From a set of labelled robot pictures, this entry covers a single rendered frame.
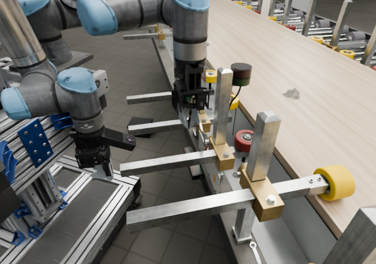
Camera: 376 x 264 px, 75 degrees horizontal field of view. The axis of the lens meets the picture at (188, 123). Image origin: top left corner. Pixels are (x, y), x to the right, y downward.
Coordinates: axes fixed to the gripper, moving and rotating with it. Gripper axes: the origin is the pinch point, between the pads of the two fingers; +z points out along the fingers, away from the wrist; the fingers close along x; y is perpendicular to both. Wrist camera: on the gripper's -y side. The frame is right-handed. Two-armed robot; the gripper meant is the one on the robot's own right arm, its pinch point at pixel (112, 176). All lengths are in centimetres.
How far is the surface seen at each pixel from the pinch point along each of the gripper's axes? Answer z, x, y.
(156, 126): 0.4, -23.6, -16.9
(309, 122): -7, -4, -70
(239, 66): -31, -4, -40
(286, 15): -10, -144, -144
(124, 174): -1.7, 1.5, -4.0
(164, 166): -2.0, 1.5, -16.3
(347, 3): -30, -83, -143
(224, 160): -4.0, 5.0, -34.8
